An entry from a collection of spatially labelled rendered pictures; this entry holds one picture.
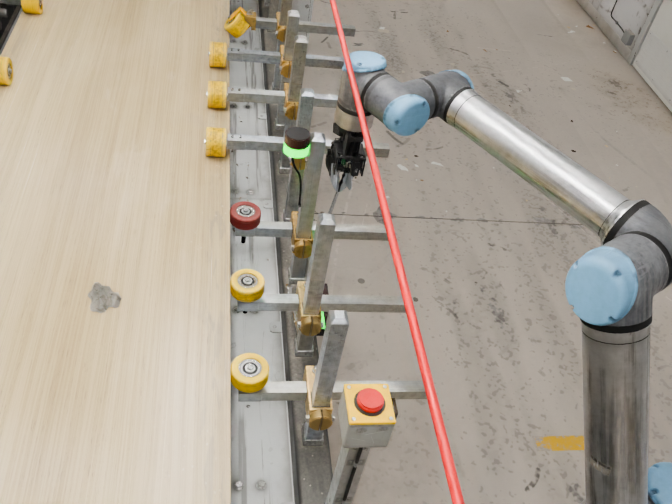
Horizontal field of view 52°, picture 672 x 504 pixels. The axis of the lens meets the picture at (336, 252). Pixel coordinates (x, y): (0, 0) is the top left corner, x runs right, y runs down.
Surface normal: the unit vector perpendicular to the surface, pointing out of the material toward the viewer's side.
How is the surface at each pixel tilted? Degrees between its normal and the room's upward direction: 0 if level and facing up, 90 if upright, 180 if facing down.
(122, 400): 0
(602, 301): 84
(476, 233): 0
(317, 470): 0
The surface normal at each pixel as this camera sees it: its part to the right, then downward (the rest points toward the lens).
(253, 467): 0.14, -0.72
